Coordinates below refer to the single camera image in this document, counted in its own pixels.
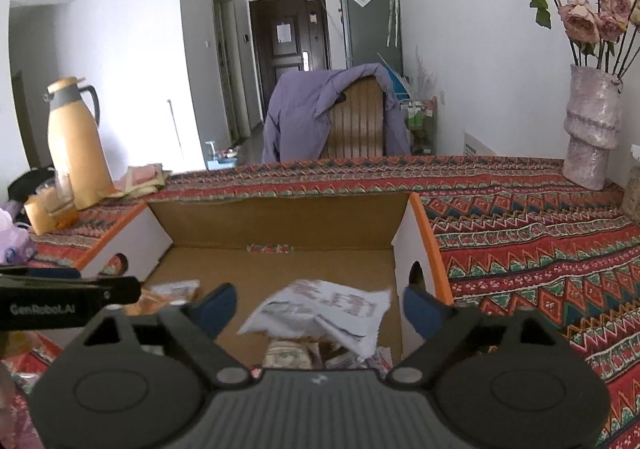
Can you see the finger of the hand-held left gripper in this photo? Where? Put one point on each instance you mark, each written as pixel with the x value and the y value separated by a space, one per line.
pixel 120 290
pixel 40 272

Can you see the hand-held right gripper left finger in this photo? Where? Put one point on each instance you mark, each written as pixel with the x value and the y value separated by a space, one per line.
pixel 220 307

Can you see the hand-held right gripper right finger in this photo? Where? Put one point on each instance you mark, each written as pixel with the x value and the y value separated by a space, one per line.
pixel 422 312

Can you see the white orange crisp snack packet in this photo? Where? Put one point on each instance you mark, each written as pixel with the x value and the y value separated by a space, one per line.
pixel 167 296

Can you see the red banknote print snack packet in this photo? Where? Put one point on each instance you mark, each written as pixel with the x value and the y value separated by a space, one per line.
pixel 290 355

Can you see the white grey printed snack packet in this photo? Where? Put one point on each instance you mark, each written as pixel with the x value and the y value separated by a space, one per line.
pixel 310 314

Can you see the red cardboard box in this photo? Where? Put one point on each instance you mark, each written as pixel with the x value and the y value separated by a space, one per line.
pixel 280 229

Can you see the yellow cup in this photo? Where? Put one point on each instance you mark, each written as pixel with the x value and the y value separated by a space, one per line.
pixel 37 218

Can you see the clear glass cup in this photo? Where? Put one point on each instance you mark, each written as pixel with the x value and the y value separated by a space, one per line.
pixel 62 201

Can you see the black bag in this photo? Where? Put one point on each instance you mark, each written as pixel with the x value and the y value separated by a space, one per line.
pixel 25 186

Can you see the folded patterned cloth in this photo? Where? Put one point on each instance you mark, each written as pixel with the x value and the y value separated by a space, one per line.
pixel 142 179

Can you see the cream thermos jug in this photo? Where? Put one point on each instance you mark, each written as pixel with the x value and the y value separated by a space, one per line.
pixel 75 154

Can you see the blue plastic basin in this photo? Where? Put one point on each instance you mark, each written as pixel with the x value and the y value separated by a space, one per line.
pixel 222 161

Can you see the small storage rack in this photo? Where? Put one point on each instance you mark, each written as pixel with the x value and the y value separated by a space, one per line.
pixel 420 121

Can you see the wooden chair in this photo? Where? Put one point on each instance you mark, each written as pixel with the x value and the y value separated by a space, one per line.
pixel 355 124

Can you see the purple jacket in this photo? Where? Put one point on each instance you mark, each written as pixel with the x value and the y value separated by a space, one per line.
pixel 295 114

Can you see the pink textured vase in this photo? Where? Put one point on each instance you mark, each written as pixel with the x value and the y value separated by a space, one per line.
pixel 592 129

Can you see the dark brown door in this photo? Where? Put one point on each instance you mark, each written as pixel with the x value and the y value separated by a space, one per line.
pixel 290 49

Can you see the grey refrigerator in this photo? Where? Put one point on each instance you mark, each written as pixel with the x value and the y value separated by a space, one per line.
pixel 370 34

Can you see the white umbrella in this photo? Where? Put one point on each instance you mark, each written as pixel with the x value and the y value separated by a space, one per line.
pixel 392 9

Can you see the dried pink rose bouquet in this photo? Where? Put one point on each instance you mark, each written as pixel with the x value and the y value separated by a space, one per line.
pixel 580 19

